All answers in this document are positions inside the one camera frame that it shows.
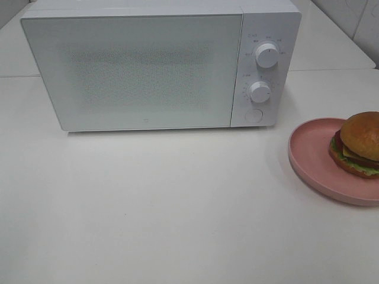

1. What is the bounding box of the round white door button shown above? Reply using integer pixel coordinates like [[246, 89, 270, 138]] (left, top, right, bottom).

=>
[[245, 109, 263, 124]]

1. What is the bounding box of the pink round plate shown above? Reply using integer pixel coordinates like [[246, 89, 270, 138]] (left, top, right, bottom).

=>
[[288, 118, 378, 206]]

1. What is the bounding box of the burger with lettuce and cheese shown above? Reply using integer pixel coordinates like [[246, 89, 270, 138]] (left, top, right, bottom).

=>
[[329, 111, 378, 179]]

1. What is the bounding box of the white microwave door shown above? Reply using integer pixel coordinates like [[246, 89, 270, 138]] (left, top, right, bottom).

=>
[[21, 15, 242, 131]]

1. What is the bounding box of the lower white microwave knob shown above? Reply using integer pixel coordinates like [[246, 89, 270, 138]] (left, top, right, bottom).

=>
[[248, 81, 271, 104]]

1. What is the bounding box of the white microwave knob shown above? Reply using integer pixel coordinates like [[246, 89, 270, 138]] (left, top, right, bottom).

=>
[[255, 43, 279, 68], [248, 81, 271, 104]]

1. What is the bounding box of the upper white microwave knob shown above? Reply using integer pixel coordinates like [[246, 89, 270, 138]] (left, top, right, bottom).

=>
[[255, 43, 279, 68]]

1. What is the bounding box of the white microwave oven body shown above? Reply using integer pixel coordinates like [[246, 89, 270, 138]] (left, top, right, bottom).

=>
[[20, 1, 301, 128]]

